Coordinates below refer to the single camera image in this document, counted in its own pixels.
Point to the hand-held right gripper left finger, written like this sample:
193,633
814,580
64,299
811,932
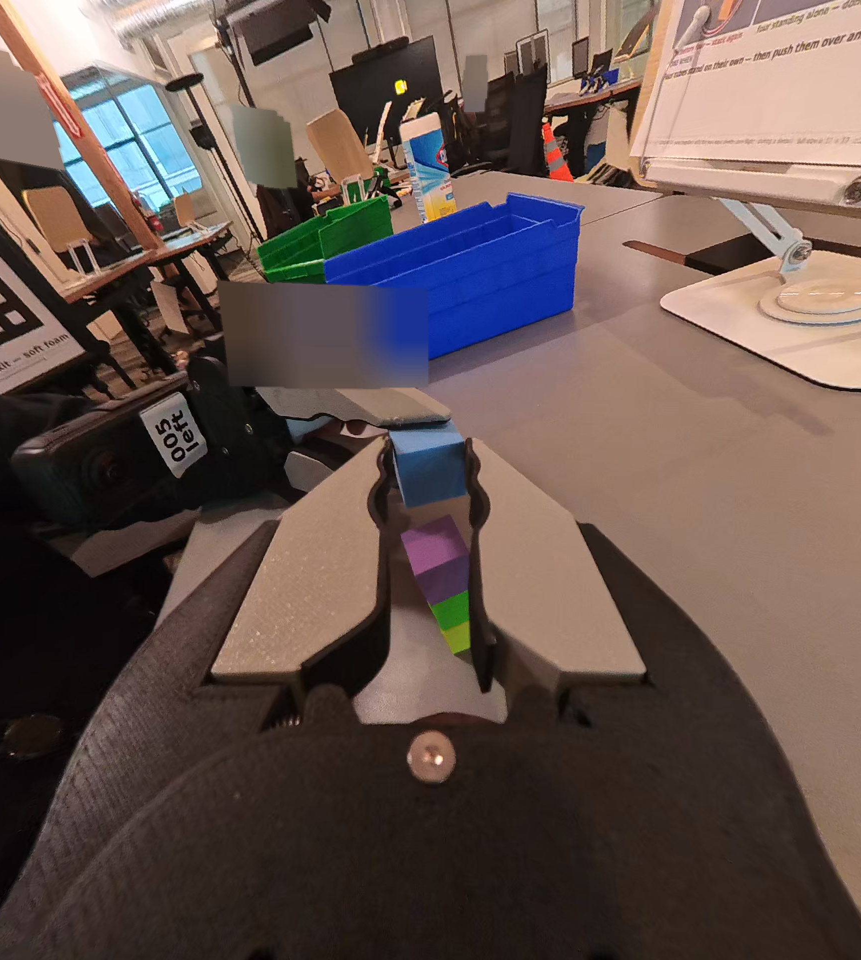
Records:
303,592

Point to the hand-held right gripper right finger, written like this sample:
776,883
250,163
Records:
558,600

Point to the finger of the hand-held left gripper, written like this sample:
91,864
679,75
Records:
213,540
400,409

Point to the blue foam cube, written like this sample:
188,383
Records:
430,469

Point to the purple foam cube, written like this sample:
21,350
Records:
438,559

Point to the person's left forearm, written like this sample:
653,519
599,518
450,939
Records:
10,615

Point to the lime foam cube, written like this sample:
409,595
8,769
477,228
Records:
458,637

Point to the green foam cube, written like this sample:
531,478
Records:
451,609

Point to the blue plastic bin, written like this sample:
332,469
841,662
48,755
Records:
498,277

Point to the green plastic bin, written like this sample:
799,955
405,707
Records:
340,232

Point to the wipes canister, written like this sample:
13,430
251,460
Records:
427,172

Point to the tan plywood chair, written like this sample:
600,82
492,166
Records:
337,146
55,217

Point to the orange traffic cone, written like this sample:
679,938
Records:
556,154

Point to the black office chair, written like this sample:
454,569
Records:
520,127

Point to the large window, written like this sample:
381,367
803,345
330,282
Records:
153,142

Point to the large black screen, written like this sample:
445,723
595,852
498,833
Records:
378,90

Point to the long wooden desk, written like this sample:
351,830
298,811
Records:
595,94

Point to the white document stand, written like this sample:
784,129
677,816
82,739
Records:
813,330

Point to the black studio light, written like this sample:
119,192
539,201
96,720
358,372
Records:
280,30

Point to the printed instruction sheet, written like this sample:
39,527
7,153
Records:
775,105

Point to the wooden post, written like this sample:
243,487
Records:
100,165

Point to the silver ventilation duct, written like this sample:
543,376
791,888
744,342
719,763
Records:
153,22

